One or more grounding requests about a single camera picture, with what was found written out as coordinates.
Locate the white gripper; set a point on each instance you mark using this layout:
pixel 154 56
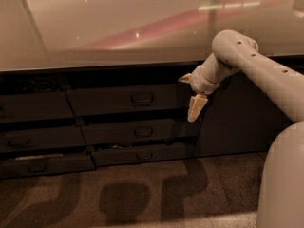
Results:
pixel 198 82

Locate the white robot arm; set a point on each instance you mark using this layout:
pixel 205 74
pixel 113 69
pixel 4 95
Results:
pixel 281 196

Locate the dark cabinet door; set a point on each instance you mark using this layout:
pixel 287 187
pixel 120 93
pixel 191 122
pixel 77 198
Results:
pixel 238 118

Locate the top drawer metal handle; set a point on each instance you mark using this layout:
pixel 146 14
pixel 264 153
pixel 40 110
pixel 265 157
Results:
pixel 142 99

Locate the dark cabinet frame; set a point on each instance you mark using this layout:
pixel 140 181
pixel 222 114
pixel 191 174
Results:
pixel 46 81

